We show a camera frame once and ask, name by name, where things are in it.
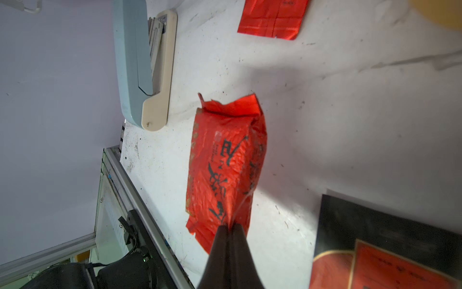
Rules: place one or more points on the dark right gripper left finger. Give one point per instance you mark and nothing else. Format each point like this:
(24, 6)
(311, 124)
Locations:
(216, 274)

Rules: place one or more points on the light blue stapler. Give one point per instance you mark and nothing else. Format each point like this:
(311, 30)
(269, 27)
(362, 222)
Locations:
(144, 56)

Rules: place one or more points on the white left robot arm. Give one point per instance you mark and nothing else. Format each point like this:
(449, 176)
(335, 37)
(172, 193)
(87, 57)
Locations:
(141, 268)

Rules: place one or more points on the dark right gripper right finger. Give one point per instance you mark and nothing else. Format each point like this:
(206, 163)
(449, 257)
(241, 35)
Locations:
(243, 271)

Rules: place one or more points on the aluminium frame profiles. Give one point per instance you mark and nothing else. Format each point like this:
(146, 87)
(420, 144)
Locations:
(118, 197)

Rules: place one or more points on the yellow plastic storage box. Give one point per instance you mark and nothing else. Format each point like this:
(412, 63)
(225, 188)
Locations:
(446, 13)

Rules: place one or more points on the red tea bag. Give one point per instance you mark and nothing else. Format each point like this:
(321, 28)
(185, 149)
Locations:
(228, 147)

